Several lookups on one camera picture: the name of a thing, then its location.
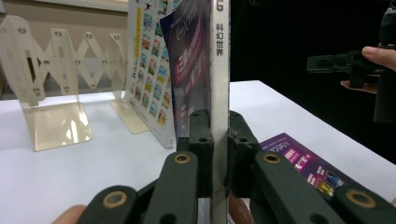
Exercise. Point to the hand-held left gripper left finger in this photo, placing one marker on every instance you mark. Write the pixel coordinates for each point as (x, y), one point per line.
(200, 149)

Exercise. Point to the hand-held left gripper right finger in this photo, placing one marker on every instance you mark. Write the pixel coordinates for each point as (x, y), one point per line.
(243, 155)

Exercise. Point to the purple magazine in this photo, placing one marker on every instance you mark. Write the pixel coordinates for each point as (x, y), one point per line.
(299, 158)

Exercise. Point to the black magazine with red cards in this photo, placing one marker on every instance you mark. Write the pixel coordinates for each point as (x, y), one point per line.
(219, 77)

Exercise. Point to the white magazine with colourful tiles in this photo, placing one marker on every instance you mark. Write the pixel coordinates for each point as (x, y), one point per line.
(149, 62)

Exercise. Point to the beige expandable book rack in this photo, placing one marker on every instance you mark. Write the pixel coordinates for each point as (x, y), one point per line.
(56, 124)

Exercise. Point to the black curtain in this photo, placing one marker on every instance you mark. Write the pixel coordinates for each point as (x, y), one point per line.
(295, 31)

